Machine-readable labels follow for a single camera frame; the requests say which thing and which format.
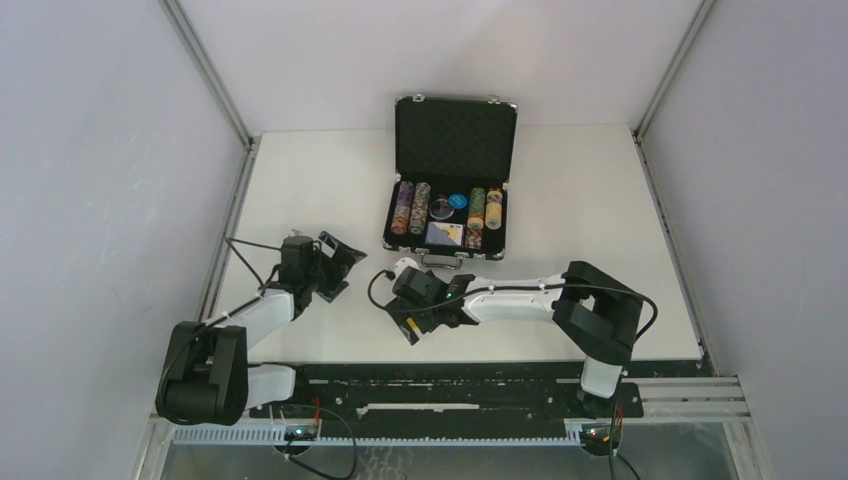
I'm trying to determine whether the green yellow chip stack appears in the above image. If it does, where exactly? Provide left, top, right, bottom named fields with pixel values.
left=466, top=187, right=486, bottom=230

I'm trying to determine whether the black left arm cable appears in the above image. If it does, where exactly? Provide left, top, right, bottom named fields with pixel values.
left=225, top=237, right=284, bottom=289

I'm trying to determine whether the yellow blue chip stack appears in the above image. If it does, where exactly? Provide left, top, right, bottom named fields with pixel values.
left=485, top=188, right=504, bottom=230

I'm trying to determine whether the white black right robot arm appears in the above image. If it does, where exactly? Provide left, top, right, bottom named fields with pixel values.
left=310, top=255, right=659, bottom=416

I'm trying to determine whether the playing card deck box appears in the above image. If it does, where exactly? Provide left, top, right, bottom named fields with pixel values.
left=425, top=221, right=465, bottom=248

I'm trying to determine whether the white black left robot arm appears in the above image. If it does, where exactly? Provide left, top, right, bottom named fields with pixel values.
left=155, top=231, right=367, bottom=426

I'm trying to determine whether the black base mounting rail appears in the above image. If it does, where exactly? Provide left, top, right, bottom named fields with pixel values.
left=251, top=360, right=645, bottom=440

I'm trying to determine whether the orange blue chip stack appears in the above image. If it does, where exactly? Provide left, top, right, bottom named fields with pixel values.
left=464, top=230, right=483, bottom=250

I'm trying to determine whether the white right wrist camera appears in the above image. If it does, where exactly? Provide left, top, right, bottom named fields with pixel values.
left=391, top=256, right=421, bottom=280

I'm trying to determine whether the purple orange chip stack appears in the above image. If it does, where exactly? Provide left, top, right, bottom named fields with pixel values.
left=390, top=181, right=414, bottom=236

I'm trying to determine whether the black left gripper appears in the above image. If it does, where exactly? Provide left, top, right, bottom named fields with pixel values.
left=304, top=233, right=365, bottom=303

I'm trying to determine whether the black poker set case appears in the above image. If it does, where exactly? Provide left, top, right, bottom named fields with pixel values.
left=381, top=94, right=518, bottom=261

